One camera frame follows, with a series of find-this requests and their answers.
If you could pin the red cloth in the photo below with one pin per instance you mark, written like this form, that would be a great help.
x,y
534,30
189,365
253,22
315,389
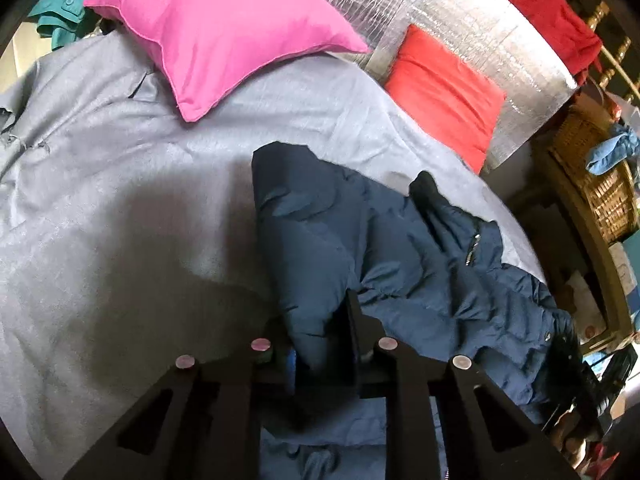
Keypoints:
x,y
540,5

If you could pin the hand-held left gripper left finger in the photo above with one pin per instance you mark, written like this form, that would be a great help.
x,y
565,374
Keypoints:
x,y
291,363

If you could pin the light blue cloth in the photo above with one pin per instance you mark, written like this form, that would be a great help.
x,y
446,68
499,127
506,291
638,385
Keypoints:
x,y
612,147

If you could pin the wicker basket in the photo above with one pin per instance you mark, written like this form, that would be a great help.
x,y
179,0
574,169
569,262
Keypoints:
x,y
605,195

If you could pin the red pillow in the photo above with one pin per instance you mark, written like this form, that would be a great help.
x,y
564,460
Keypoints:
x,y
445,95

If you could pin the navy puffer jacket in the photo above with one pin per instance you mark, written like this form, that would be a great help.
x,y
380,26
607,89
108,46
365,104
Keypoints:
x,y
400,260

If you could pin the grey bed sheet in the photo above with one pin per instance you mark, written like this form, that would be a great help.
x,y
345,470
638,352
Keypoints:
x,y
125,210

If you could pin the wooden spindle railing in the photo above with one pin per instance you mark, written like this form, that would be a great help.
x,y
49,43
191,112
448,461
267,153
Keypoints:
x,y
599,16

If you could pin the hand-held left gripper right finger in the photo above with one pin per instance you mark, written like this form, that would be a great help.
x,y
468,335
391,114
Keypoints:
x,y
352,340

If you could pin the pink pillow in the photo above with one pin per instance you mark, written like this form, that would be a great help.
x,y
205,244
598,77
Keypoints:
x,y
225,25

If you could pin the teal shirt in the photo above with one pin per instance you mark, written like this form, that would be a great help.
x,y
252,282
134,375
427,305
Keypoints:
x,y
65,5

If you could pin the silver foil insulation panel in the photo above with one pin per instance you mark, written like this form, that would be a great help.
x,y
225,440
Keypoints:
x,y
475,15

